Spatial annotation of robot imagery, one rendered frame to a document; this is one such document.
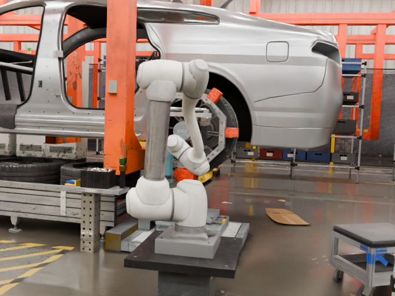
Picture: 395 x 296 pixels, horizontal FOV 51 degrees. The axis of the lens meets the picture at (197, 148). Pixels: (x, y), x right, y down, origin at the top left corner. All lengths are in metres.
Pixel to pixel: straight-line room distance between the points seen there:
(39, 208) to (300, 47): 2.33
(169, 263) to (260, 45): 1.95
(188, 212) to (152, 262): 0.28
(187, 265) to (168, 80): 0.81
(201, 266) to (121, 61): 1.64
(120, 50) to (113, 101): 0.35
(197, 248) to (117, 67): 1.52
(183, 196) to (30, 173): 1.94
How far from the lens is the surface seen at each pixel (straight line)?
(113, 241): 3.00
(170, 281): 2.07
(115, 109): 2.98
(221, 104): 3.01
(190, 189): 1.99
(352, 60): 7.08
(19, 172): 3.69
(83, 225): 2.97
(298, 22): 9.34
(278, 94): 3.24
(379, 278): 2.49
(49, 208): 3.40
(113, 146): 2.99
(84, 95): 8.11
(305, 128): 3.24
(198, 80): 1.86
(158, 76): 1.83
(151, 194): 1.94
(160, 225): 3.15
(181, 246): 1.99
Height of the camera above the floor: 0.95
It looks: 4 degrees down
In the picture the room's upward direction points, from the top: 2 degrees clockwise
